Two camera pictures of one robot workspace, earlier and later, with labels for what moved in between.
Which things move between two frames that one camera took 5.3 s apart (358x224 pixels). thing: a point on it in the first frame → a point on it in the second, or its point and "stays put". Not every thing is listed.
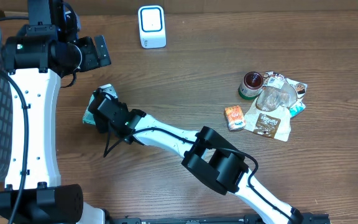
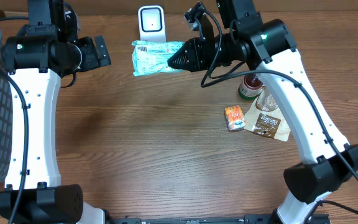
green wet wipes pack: x=88 y=117 → x=151 y=57
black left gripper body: x=91 y=56 stays put
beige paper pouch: x=270 y=115 stays put
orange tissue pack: x=235 y=117 stays put
